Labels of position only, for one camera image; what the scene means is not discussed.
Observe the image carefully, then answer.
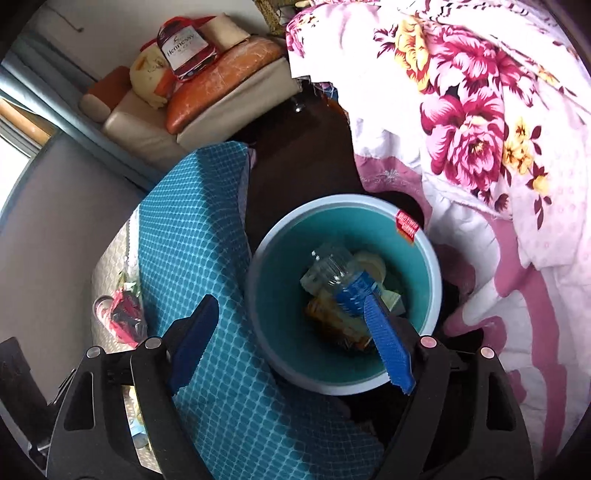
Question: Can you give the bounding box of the beige leather sofa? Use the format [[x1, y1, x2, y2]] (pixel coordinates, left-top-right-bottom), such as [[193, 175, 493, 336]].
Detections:
[[78, 14, 301, 171]]

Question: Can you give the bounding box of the yellow plush pillow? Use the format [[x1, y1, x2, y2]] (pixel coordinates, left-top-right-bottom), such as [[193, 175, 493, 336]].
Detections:
[[129, 46, 174, 109]]

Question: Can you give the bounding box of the white cardboard box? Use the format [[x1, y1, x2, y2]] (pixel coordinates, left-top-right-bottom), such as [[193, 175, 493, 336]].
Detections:
[[381, 286, 407, 317]]

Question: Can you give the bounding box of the light blue waste bin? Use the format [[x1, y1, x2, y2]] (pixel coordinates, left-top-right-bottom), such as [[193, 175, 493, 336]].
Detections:
[[245, 194, 443, 397]]

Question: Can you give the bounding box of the pink snack wrapper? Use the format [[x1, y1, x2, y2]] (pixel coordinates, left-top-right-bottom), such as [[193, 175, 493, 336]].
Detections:
[[108, 288, 148, 349]]

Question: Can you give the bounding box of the blue label water bottle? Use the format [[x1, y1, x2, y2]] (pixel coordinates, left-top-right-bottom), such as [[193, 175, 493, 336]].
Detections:
[[310, 244, 384, 319]]

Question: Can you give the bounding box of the teal lattice pattern mat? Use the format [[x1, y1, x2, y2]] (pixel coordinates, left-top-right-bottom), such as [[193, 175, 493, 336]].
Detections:
[[136, 141, 386, 480]]

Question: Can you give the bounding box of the orange seat cushion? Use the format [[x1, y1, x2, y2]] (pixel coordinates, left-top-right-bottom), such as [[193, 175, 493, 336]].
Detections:
[[166, 38, 287, 134]]

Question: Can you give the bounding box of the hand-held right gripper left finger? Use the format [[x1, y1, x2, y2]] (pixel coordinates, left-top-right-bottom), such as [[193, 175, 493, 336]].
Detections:
[[46, 294, 220, 480]]

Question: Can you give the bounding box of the pink embroidered bed sheet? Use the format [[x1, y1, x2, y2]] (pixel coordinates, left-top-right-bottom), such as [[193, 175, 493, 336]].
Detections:
[[353, 154, 432, 220]]

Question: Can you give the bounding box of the beige pillow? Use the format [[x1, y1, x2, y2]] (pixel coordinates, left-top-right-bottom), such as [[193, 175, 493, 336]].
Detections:
[[201, 13, 251, 49]]

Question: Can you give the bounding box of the golden patterned cloth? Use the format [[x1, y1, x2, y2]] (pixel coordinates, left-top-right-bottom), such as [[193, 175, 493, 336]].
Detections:
[[254, 0, 296, 35]]

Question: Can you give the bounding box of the cream plastic wrapper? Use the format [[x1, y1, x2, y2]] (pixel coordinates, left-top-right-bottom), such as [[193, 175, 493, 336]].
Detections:
[[353, 250, 389, 282]]

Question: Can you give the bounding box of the grey-blue curtain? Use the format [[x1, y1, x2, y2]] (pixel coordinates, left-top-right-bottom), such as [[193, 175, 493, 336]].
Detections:
[[0, 46, 171, 190]]

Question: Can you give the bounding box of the red gift bag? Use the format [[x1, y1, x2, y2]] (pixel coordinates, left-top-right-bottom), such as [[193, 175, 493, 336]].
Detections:
[[150, 17, 222, 83]]

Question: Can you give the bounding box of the orange and beige bolster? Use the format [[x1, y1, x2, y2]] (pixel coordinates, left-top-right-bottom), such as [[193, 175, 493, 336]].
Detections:
[[79, 65, 132, 123]]

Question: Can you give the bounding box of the yellow snack bag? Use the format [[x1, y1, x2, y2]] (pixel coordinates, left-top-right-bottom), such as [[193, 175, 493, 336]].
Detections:
[[305, 298, 375, 352]]

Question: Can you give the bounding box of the floral quilt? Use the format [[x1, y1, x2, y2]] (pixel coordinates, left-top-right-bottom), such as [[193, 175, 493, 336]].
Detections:
[[285, 0, 591, 467]]

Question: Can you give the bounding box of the window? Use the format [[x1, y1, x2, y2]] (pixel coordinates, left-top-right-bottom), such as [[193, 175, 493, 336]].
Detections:
[[0, 97, 56, 204]]

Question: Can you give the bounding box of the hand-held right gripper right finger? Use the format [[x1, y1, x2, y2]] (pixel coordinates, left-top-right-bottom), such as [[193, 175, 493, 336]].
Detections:
[[363, 293, 536, 480]]

